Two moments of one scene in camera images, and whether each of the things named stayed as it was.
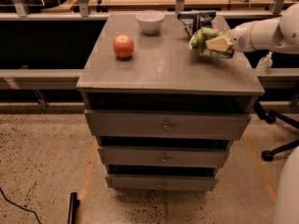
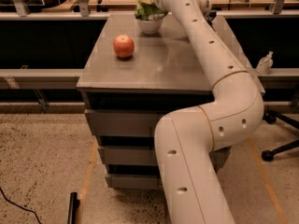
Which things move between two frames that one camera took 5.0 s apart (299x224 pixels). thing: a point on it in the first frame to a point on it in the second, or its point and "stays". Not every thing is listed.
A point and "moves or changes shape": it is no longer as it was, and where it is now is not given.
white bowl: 149,21 stays
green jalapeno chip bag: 199,39 moves or changes shape
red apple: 122,46 stays
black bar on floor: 75,203 stays
